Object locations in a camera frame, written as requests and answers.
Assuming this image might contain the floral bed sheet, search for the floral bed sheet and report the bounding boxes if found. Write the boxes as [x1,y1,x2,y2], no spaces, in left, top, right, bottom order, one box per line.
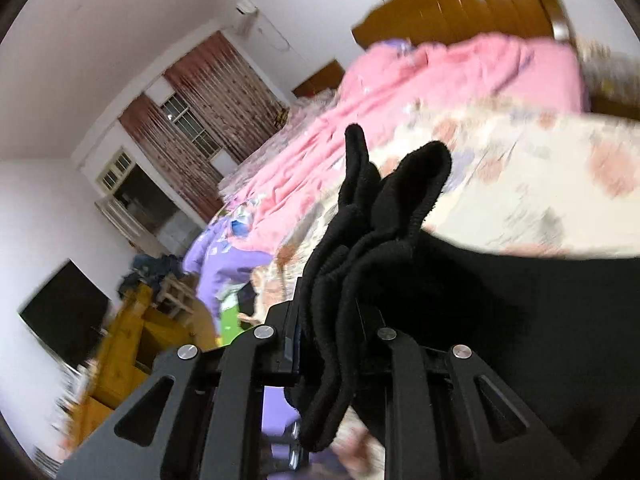
[240,102,640,480]

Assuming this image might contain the white lattice transom window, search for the white lattice transom window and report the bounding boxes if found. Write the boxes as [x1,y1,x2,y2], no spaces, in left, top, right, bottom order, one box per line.
[96,149,136,192]

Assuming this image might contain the black flat television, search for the black flat television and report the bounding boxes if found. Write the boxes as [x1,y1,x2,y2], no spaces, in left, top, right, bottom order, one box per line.
[19,259,112,369]

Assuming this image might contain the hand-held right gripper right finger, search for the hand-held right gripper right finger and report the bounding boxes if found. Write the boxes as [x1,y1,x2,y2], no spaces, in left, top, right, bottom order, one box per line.
[355,300,586,480]

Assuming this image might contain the pink quilt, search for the pink quilt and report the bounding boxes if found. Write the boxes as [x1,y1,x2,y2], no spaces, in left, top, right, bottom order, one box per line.
[235,32,588,257]

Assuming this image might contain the white stool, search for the white stool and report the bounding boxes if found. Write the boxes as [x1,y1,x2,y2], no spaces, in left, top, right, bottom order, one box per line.
[157,275,196,319]

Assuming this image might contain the black pants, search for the black pants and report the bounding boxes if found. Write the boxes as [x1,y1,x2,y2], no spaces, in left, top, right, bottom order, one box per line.
[285,124,640,453]

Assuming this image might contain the dark red patterned curtain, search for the dark red patterned curtain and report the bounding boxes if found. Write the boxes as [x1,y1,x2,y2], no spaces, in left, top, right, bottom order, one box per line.
[119,30,291,224]

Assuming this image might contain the barred window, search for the barred window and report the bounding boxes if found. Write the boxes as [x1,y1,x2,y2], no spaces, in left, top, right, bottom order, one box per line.
[160,92,224,161]

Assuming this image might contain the pile of blue clothes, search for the pile of blue clothes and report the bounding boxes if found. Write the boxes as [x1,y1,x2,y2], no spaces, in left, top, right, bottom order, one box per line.
[117,254,184,302]

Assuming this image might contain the dark red wooden cabinet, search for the dark red wooden cabinet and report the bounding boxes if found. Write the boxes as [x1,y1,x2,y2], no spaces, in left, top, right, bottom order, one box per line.
[292,59,347,99]

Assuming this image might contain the yellow wooden furniture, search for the yellow wooden furniture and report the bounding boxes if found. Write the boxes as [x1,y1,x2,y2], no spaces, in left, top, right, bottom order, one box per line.
[65,282,219,442]

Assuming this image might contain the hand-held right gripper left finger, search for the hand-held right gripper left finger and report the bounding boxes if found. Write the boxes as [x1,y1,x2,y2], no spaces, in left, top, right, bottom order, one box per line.
[57,302,302,480]

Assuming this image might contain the purple printed cloth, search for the purple printed cloth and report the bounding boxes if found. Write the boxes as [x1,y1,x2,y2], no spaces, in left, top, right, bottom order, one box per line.
[182,217,301,436]

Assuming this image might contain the purple floral pillow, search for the purple floral pillow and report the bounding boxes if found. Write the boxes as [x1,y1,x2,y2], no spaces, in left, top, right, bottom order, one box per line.
[372,37,416,59]

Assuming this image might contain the green cloth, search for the green cloth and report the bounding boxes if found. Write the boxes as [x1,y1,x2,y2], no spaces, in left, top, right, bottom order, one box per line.
[217,305,246,349]

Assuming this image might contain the brown wooden headboard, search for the brown wooden headboard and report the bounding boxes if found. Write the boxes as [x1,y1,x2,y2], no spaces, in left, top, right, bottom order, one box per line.
[351,0,576,52]

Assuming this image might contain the floral patterned blanket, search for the floral patterned blanket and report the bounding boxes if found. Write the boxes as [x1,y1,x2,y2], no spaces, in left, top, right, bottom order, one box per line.
[217,97,346,207]

